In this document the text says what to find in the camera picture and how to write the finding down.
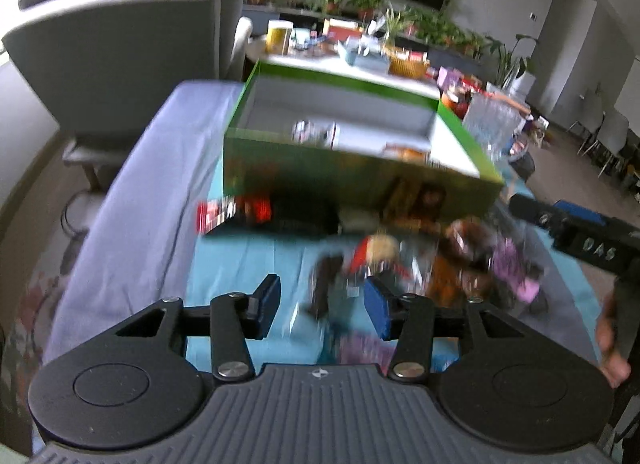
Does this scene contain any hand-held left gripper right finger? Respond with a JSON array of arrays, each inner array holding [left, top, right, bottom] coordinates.
[[363, 277, 566, 385]]

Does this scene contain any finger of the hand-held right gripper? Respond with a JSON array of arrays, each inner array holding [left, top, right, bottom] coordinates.
[[506, 193, 557, 231]]

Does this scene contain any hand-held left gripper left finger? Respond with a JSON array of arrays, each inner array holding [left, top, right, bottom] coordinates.
[[114, 274, 282, 381]]

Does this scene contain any clear red label snack packet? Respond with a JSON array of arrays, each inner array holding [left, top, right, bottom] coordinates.
[[345, 234, 403, 277]]

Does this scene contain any purple snack packet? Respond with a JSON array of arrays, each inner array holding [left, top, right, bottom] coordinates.
[[490, 239, 543, 302]]

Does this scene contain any pile of assorted snack packets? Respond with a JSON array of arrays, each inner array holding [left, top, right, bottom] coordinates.
[[196, 193, 553, 367]]

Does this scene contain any orange snack packet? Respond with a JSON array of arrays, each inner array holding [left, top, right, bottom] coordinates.
[[384, 141, 434, 161]]

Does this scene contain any green cardboard box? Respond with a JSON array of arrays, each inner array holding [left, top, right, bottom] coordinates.
[[221, 59, 506, 225]]

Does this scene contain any clear silver snack packet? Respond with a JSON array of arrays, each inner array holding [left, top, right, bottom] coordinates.
[[291, 119, 342, 148]]

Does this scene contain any person's right hand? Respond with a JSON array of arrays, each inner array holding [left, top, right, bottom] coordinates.
[[596, 288, 633, 388]]

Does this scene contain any clear ribbed glass mug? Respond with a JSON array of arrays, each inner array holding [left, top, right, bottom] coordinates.
[[462, 92, 527, 166]]

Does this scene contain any white dining chair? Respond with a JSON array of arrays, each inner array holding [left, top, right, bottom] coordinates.
[[570, 92, 607, 156], [596, 109, 632, 178]]

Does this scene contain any red snack jar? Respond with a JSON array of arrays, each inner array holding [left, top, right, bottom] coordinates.
[[439, 84, 471, 120]]

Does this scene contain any tall leafy potted plant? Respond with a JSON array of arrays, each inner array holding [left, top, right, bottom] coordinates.
[[492, 33, 537, 101]]

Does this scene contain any pink box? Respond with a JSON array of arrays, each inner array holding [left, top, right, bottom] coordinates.
[[436, 67, 464, 90]]

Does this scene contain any lilac cloth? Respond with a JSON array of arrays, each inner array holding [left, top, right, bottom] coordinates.
[[42, 82, 247, 366]]

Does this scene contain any wicker basket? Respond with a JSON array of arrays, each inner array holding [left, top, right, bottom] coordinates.
[[387, 47, 431, 78]]

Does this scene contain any blue tray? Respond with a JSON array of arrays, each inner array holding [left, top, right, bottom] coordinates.
[[337, 39, 391, 73]]

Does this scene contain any potted spider plant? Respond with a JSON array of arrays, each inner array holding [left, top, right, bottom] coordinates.
[[379, 3, 417, 46]]

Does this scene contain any floral rug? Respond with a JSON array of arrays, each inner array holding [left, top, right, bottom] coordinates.
[[0, 224, 81, 451]]

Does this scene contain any white coffee table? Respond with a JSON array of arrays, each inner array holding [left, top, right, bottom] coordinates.
[[246, 37, 442, 98]]

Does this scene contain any red flat box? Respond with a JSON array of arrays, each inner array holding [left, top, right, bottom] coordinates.
[[322, 18, 366, 43]]

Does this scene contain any white cushion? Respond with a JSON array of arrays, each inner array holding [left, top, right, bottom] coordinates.
[[232, 17, 254, 81]]

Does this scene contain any yellow canister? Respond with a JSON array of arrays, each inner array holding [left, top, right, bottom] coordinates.
[[265, 19, 294, 56]]

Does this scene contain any grey armchair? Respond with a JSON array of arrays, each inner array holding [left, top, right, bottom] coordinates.
[[2, 0, 251, 191]]

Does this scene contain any dark tv bench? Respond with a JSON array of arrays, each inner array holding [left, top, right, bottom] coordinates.
[[242, 0, 501, 76]]

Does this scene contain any black floor cable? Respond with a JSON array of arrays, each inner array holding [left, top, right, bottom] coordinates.
[[59, 188, 102, 237]]

